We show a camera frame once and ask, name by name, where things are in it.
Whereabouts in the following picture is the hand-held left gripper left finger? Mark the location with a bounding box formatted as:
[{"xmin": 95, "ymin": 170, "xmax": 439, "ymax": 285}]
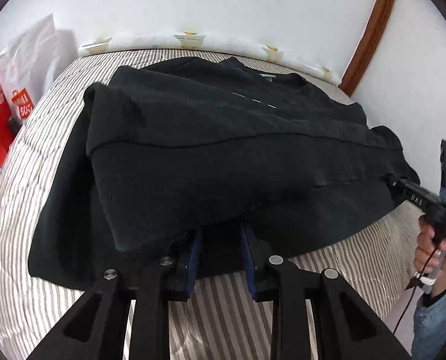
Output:
[{"xmin": 26, "ymin": 229, "xmax": 203, "ymax": 360}]

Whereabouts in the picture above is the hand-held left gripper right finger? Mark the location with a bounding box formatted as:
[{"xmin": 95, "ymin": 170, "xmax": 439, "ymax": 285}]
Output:
[{"xmin": 241, "ymin": 223, "xmax": 413, "ymax": 360}]

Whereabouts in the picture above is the black sweatshirt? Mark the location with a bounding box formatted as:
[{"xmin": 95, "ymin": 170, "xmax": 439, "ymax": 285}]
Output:
[{"xmin": 27, "ymin": 55, "xmax": 420, "ymax": 291}]

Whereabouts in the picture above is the person's right forearm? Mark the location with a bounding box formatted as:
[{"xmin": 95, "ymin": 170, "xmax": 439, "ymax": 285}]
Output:
[{"xmin": 411, "ymin": 281, "xmax": 446, "ymax": 360}]

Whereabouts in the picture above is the person's right hand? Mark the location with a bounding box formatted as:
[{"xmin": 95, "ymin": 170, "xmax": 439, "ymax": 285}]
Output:
[{"xmin": 414, "ymin": 215, "xmax": 446, "ymax": 299}]

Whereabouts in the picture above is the striped bed sheet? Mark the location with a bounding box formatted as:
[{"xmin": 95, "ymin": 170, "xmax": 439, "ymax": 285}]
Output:
[{"xmin": 0, "ymin": 47, "xmax": 430, "ymax": 360}]

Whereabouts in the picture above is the white printed mattress edge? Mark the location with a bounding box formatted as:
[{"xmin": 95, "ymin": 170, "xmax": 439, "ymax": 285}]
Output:
[{"xmin": 77, "ymin": 30, "xmax": 342, "ymax": 87}]

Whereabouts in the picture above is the white plastic shopping bag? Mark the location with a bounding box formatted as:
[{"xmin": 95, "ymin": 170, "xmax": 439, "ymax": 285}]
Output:
[{"xmin": 0, "ymin": 13, "xmax": 79, "ymax": 130}]

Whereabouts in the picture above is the black cable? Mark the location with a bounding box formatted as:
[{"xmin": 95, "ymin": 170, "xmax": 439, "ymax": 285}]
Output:
[{"xmin": 392, "ymin": 274, "xmax": 425, "ymax": 336}]

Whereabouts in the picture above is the brown wooden door frame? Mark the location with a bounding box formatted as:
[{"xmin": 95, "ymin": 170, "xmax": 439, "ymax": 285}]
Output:
[{"xmin": 339, "ymin": 0, "xmax": 402, "ymax": 98}]

